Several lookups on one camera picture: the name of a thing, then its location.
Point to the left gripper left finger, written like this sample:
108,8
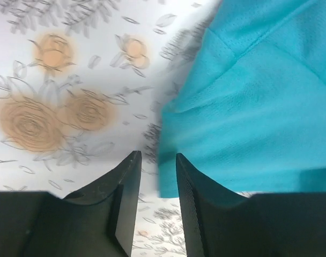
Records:
95,220

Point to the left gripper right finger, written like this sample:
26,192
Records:
219,222

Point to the teal t shirt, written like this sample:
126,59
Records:
252,112

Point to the floral patterned table mat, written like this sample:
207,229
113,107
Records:
81,87

